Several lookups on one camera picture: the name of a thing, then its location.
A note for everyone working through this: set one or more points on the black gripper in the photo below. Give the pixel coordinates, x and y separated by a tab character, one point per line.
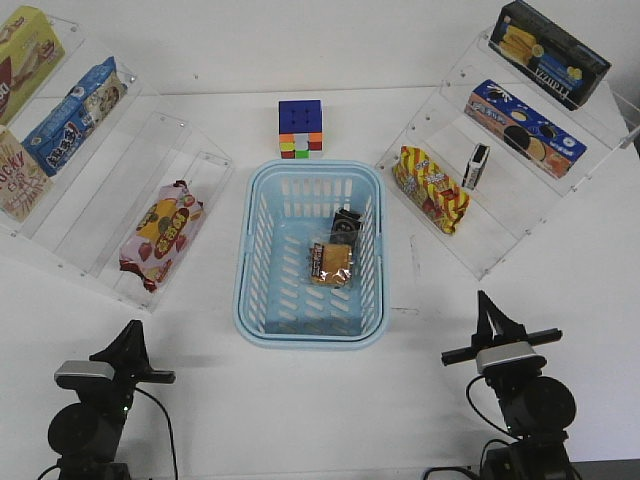
509	342
127	355

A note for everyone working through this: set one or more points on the blue cookie bag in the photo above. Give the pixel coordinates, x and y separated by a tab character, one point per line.
59	135

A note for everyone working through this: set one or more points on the left clear acrylic shelf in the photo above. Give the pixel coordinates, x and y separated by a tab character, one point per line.
111	181

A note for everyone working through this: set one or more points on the black blue cracker box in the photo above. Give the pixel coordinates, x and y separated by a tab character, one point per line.
560	64

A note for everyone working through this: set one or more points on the blue orange cookie box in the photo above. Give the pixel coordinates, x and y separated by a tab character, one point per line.
522	128

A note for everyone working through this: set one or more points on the yellow biscuit box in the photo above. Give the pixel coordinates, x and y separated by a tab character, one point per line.
30	51

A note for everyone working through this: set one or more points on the clear acrylic shelf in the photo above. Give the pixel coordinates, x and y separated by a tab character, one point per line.
513	195
111	181

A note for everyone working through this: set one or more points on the pink yellow snack bag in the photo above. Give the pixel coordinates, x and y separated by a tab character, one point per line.
162	236

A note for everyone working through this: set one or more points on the red yellow striped snack bag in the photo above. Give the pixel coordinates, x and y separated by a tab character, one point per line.
434	192

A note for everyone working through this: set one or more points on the light blue plastic basket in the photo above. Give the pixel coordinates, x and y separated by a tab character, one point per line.
290	205

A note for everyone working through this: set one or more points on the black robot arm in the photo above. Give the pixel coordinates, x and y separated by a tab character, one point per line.
86	434
536	409

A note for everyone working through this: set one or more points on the right clear acrylic shelf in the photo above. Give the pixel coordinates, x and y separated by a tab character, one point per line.
513	195

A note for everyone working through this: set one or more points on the beige Pocky box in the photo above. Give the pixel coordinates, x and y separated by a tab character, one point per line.
23	182

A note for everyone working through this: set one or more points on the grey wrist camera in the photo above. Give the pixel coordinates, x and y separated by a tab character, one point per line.
84	375
507	354

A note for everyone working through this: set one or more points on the multicolour puzzle cube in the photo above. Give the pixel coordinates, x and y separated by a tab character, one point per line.
300	129

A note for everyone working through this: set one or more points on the black white tissue pack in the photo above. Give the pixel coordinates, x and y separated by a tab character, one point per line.
345	227
475	166

